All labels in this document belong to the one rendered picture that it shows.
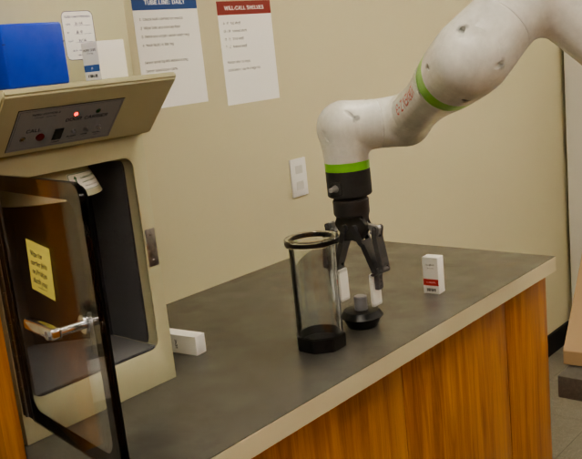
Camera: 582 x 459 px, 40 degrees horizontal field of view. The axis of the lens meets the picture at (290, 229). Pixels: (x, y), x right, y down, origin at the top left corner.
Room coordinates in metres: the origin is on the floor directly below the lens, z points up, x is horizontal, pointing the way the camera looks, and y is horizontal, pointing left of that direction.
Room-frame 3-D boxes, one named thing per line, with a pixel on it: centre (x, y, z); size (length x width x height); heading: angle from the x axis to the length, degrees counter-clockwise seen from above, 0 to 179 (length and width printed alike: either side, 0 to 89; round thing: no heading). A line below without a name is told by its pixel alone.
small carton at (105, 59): (1.35, 0.27, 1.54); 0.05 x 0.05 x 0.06; 42
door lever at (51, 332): (1.03, 0.32, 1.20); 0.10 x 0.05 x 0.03; 40
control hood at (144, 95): (1.31, 0.31, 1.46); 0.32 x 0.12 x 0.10; 137
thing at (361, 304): (1.65, -0.13, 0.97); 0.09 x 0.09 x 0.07
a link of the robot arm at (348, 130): (1.65, -0.14, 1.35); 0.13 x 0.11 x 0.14; 96
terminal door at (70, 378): (1.10, 0.35, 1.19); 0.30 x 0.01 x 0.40; 40
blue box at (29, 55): (1.24, 0.38, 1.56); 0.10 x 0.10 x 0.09; 47
